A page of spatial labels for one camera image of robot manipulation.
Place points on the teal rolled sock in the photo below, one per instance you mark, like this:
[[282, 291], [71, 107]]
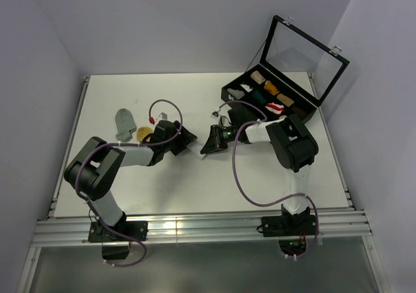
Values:
[[259, 97]]

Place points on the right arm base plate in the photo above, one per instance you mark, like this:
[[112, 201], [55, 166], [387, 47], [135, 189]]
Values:
[[288, 225]]

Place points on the aluminium frame rail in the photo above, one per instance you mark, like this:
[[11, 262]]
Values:
[[176, 229]]

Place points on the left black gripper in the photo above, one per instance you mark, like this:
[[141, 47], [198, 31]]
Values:
[[184, 138]]

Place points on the black compartment box with lid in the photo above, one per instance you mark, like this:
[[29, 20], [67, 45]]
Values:
[[300, 66]]

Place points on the grey white rolled sock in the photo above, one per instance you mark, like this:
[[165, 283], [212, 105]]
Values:
[[234, 94]]

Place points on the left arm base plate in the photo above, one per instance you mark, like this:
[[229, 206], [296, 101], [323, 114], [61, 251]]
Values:
[[130, 231]]

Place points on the mustard yellow sock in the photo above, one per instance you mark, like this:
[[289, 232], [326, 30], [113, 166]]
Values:
[[143, 134]]

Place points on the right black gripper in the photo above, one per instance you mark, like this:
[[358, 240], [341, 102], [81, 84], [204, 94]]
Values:
[[214, 142]]

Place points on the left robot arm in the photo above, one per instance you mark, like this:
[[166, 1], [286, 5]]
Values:
[[93, 170]]

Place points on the orange rolled sock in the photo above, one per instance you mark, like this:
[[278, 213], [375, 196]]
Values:
[[270, 88]]

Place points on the red white striped sock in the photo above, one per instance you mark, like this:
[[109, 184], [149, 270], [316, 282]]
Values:
[[275, 108]]

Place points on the brown rolled sock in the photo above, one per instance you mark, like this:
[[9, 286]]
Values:
[[299, 111]]

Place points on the beige rolled sock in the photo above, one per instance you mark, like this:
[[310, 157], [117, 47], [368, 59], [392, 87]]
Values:
[[257, 77]]

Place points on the white black rolled sock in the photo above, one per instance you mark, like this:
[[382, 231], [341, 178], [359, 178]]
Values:
[[247, 87]]

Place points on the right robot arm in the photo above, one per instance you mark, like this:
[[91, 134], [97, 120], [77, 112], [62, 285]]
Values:
[[295, 149]]

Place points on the tan rolled sock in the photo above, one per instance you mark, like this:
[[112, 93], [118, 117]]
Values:
[[285, 100]]

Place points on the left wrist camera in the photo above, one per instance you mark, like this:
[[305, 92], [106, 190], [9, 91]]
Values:
[[163, 116]]

